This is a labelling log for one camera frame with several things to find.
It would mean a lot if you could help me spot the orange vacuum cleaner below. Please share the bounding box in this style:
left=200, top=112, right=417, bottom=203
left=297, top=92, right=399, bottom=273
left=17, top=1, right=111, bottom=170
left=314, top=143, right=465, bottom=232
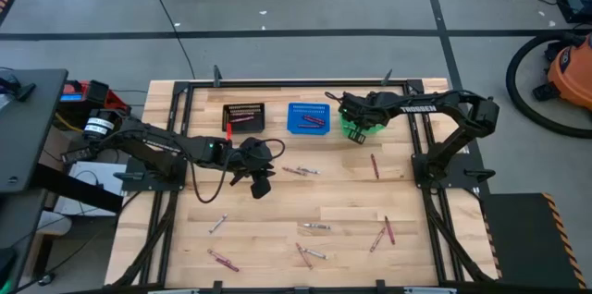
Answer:
left=531, top=34, right=592, bottom=113

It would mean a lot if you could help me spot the blue plastic basket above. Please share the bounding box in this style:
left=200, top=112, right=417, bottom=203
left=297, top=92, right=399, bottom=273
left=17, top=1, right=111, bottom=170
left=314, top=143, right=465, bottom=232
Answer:
left=286, top=102, right=332, bottom=136

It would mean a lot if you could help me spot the black desk leg bar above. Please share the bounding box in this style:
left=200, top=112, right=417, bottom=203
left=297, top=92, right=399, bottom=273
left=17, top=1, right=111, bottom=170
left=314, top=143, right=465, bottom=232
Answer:
left=32, top=163, right=125, bottom=215

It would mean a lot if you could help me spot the black desk device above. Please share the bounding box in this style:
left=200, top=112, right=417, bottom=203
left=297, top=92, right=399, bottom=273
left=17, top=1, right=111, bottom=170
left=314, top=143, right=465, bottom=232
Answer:
left=0, top=75, right=37, bottom=104

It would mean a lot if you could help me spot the black plastic basket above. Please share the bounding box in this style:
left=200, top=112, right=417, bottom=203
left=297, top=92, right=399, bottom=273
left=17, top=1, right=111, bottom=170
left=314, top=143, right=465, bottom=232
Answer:
left=222, top=102, right=266, bottom=135

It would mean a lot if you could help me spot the black desk top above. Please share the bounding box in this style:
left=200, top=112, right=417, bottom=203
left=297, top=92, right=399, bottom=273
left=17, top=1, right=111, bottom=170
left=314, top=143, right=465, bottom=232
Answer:
left=0, top=67, right=69, bottom=194

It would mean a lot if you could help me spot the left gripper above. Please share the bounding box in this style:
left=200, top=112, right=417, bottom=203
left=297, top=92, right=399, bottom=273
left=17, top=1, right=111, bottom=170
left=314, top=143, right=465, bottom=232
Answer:
left=229, top=137, right=278, bottom=200

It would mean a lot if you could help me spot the dark desk panel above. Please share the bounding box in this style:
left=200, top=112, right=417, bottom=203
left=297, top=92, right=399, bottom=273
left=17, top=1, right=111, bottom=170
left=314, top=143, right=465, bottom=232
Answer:
left=0, top=190, right=47, bottom=294

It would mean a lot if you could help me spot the black floor cable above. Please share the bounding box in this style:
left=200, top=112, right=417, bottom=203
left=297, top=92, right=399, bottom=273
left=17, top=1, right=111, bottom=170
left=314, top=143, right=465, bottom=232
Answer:
left=132, top=0, right=197, bottom=80

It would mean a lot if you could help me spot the black aluminium table frame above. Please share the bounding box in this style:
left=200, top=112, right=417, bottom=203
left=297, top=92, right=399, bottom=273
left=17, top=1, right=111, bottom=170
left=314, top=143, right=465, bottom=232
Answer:
left=105, top=65, right=500, bottom=294

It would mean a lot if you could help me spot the yellow cable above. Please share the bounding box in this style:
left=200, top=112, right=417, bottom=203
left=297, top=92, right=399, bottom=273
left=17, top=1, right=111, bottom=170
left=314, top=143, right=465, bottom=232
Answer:
left=54, top=112, right=87, bottom=134

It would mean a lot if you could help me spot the white box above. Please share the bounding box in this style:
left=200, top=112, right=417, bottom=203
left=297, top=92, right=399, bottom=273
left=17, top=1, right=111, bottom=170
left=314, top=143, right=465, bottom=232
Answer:
left=54, top=160, right=125, bottom=218

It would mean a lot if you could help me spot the red black power station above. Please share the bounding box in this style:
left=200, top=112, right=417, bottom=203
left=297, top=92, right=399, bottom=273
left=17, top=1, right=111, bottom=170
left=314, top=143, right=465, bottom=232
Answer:
left=57, top=80, right=132, bottom=122

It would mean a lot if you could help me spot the black power adapter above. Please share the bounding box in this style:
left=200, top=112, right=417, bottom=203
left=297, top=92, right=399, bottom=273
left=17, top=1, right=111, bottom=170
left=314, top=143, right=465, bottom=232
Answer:
left=60, top=144, right=105, bottom=165

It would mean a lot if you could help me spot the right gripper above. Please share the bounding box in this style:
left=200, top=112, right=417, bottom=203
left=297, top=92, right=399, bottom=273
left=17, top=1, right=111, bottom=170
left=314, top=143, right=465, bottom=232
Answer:
left=339, top=92, right=378, bottom=145

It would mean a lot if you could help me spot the orange shop vacuum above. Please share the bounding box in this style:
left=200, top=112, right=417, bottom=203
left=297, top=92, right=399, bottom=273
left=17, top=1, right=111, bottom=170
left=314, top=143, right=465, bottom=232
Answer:
left=505, top=30, right=592, bottom=140

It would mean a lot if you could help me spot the green plastic basket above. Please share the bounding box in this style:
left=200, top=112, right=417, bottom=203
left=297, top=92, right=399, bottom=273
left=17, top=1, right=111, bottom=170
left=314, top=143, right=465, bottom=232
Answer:
left=339, top=113, right=387, bottom=138

